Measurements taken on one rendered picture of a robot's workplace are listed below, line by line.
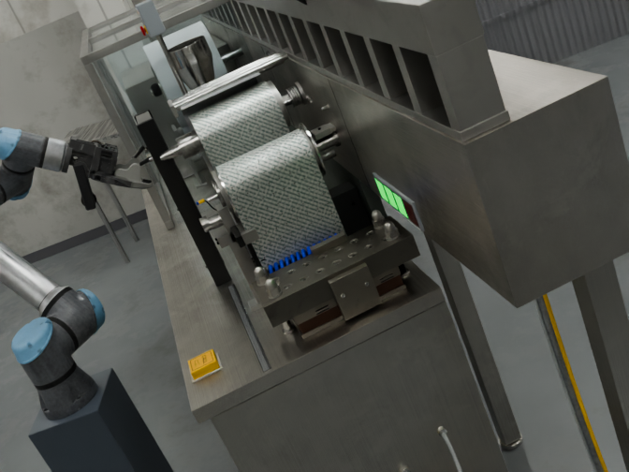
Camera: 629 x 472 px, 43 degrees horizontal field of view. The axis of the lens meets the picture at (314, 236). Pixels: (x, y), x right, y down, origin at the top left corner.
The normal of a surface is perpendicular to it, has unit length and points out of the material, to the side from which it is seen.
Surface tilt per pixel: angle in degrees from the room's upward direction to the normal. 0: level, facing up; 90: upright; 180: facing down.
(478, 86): 90
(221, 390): 0
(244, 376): 0
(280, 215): 90
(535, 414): 0
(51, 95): 90
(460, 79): 90
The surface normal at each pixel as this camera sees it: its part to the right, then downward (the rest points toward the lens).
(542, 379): -0.37, -0.85
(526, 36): 0.04, 0.40
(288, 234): 0.26, 0.31
